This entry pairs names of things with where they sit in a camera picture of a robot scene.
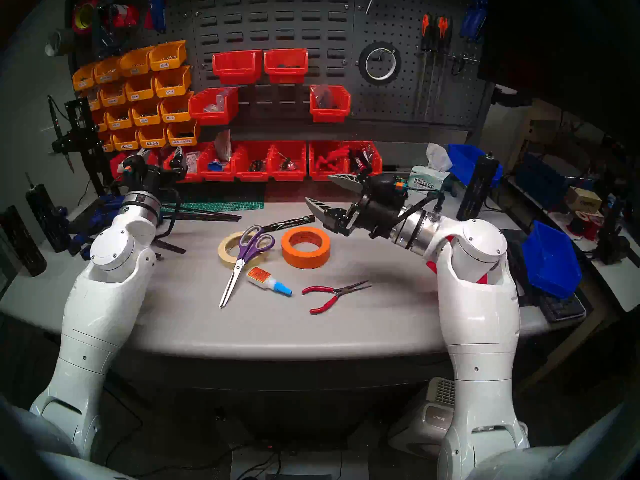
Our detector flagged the red handled needle-nose pliers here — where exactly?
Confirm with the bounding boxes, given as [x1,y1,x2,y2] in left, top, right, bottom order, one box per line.
[301,280,373,316]

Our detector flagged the grey pegboard back panel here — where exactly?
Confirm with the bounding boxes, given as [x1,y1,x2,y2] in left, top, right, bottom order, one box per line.
[67,0,496,135]

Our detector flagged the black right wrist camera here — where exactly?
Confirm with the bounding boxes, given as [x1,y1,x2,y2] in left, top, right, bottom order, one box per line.
[369,174,408,201]

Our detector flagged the red yellow tape roll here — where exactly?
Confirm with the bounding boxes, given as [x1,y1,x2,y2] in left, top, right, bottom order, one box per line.
[71,0,101,35]

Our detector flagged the orange black handled file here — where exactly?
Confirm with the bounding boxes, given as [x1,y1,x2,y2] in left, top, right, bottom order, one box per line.
[432,16,454,117]
[412,13,434,121]
[424,15,446,121]

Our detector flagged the dark blue storage bin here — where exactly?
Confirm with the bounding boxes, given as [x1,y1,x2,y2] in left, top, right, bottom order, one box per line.
[515,151,568,211]

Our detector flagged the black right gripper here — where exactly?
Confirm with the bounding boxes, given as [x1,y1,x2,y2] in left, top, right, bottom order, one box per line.
[305,173,416,238]

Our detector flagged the black bar clamp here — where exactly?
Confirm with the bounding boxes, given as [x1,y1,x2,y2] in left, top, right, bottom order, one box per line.
[92,0,138,60]

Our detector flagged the black computer monitor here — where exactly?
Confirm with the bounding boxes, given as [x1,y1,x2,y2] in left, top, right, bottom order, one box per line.
[477,0,640,150]

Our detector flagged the purple handled scissors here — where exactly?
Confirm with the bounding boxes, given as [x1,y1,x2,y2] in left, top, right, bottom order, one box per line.
[218,225,276,310]

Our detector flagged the Kimtech tissue box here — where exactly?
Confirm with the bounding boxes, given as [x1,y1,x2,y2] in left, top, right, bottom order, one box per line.
[407,143,453,192]

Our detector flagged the black desktop device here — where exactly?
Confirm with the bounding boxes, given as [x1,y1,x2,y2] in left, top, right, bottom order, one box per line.
[595,196,640,267]

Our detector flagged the red wire spool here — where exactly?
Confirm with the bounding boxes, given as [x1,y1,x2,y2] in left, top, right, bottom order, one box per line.
[567,210,604,241]

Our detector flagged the white Coway air purifier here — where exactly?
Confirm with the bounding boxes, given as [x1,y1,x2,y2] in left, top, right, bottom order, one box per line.
[387,377,456,460]

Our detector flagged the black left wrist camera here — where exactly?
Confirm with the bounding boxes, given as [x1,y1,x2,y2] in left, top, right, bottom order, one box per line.
[120,151,147,180]

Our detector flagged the small cardboard box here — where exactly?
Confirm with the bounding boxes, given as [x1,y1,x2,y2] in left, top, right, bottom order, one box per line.
[565,186,603,215]

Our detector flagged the green cutting mat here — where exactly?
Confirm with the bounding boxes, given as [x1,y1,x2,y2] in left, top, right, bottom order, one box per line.
[160,181,266,214]

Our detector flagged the pile of blue clamps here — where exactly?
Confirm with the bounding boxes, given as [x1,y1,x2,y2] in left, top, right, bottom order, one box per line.
[72,193,166,261]

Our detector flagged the black metal fixture stand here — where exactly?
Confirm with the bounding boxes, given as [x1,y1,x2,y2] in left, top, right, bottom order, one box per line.
[47,95,121,197]

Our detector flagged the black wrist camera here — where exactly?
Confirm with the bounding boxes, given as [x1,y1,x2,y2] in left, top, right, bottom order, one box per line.
[369,174,408,201]
[120,151,147,180]

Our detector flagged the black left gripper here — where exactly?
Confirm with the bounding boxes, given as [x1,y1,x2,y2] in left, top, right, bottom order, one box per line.
[131,142,186,191]

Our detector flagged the grey duct tape roll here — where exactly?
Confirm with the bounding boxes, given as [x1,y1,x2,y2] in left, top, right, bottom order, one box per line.
[45,28,76,58]

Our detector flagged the black marker pen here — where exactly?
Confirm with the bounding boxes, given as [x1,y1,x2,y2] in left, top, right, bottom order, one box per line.
[262,215,316,233]

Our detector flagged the black cylindrical tool holder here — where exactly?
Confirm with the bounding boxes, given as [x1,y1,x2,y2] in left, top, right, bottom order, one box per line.
[25,171,73,253]
[456,151,501,222]

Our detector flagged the red plastic storage bin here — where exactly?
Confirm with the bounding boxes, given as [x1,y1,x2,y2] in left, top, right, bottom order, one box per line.
[309,85,352,123]
[264,48,309,84]
[270,140,308,181]
[197,141,240,181]
[110,151,132,182]
[162,143,203,183]
[425,234,488,285]
[233,141,276,181]
[345,140,383,179]
[212,50,263,85]
[309,140,348,181]
[188,87,240,126]

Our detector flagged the black tape roll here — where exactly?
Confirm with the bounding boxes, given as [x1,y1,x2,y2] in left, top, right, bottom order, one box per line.
[358,41,402,86]

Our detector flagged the white side table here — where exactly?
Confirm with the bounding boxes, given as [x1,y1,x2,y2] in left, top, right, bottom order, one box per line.
[502,176,640,315]

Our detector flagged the beige masking tape roll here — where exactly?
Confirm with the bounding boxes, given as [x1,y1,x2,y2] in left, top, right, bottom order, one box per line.
[217,230,273,271]

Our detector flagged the orange tape roll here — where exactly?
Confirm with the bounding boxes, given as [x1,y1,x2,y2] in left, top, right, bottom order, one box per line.
[281,227,332,270]

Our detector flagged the black tripod rods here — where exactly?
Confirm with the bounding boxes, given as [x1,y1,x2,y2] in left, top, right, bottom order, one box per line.
[150,204,242,255]

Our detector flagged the glue bottle with blue cap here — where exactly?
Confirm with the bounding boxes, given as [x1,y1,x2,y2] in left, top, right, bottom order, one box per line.
[245,266,294,297]

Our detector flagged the clear plastic parts bag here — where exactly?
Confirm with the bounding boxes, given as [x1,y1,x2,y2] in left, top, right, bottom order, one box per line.
[205,89,236,112]
[312,83,336,110]

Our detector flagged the black computer keyboard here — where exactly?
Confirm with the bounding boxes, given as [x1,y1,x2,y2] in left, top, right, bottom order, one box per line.
[505,229,587,323]

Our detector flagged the blue plastic storage bin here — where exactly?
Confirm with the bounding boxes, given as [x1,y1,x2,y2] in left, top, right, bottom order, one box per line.
[447,144,503,187]
[521,220,583,300]

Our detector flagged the red white tape roll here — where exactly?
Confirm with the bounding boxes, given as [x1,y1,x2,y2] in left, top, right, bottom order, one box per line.
[112,4,141,29]

